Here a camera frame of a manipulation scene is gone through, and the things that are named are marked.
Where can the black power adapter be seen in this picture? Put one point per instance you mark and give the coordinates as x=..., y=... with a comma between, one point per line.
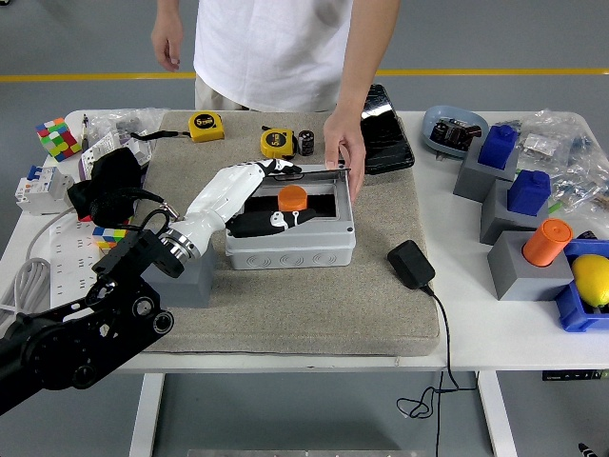
x=410, y=263

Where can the dark electronic parts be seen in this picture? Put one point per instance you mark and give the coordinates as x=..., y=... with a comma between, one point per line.
x=452, y=133

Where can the person's right forearm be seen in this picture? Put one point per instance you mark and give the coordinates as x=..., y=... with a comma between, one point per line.
x=170, y=10

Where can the yellow lemon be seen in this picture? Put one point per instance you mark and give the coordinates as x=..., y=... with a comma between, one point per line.
x=590, y=278

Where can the clear plastic bags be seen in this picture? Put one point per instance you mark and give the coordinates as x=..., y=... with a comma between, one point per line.
x=123, y=119

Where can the white electrical module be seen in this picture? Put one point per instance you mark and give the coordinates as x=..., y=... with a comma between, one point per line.
x=140, y=152

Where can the white power strip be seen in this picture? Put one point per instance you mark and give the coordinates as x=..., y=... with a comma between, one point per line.
x=71, y=266

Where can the white circuit breaker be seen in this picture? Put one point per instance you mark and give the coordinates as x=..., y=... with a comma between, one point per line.
x=43, y=188

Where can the blue-grey bowl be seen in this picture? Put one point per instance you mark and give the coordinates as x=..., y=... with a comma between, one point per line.
x=440, y=116

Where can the small black capacitor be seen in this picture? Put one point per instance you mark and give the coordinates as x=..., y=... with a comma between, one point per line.
x=306, y=143

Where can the blue square battery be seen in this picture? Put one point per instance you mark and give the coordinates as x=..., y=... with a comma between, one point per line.
x=497, y=147
x=527, y=191

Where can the white purple card packet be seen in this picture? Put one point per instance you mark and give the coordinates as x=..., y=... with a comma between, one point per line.
x=95, y=152

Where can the person's left hand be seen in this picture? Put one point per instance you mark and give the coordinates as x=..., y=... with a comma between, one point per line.
x=349, y=133

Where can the small colourful puzzle cube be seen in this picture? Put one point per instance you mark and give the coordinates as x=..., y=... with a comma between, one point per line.
x=108, y=237

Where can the smoky transparent box lid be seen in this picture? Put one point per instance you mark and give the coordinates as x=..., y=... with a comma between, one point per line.
x=314, y=174

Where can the person's left forearm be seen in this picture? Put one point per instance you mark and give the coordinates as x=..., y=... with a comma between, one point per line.
x=368, y=52

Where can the black cloth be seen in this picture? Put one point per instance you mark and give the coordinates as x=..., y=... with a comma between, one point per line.
x=109, y=176

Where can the grey plastic junction box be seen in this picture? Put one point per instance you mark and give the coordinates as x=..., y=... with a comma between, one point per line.
x=295, y=247

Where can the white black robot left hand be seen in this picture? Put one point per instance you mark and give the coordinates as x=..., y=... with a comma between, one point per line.
x=219, y=195

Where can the grey block with round hole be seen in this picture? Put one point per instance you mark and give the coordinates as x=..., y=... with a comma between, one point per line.
x=190, y=285

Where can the person's torso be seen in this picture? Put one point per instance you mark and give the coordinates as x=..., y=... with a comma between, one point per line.
x=271, y=47

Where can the orange cylinder battery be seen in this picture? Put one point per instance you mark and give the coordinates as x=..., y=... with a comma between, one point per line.
x=546, y=242
x=292, y=197

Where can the grey-brown mat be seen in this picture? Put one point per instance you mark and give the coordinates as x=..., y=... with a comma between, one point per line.
x=309, y=309

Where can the clear bags of parts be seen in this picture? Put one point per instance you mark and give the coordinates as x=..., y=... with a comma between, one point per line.
x=571, y=157

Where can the person's right hand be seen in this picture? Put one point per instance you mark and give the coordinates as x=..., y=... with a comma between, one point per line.
x=166, y=45

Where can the small dark object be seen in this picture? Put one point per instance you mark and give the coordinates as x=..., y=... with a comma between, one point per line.
x=587, y=234

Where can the white table leg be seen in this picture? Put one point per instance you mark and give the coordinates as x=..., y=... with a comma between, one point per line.
x=497, y=414
x=145, y=414

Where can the blue plastic bin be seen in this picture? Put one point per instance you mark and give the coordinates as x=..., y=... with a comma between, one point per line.
x=575, y=309

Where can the large colourful puzzle cube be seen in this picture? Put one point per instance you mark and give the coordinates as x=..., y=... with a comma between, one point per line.
x=57, y=139

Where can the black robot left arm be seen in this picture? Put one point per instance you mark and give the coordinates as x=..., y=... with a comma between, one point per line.
x=71, y=343

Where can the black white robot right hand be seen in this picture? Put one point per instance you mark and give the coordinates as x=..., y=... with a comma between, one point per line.
x=592, y=451

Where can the black table control panel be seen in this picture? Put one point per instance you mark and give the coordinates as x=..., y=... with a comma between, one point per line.
x=575, y=374

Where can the grey block holder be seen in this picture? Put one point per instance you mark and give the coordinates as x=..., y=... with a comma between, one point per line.
x=523, y=281
x=468, y=178
x=495, y=219

